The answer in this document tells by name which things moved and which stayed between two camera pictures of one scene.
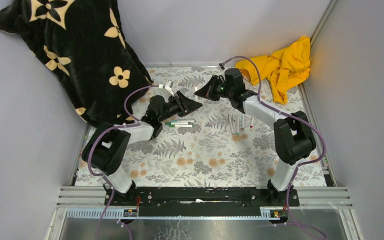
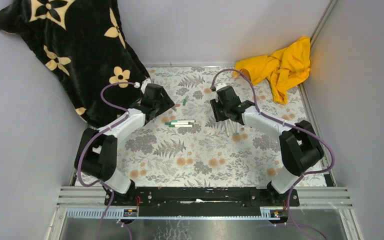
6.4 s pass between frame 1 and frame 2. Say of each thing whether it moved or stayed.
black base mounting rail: stayed
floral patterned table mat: stayed
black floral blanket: stayed
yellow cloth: stayed
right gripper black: moved
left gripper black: moved
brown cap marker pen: stayed
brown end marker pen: moved
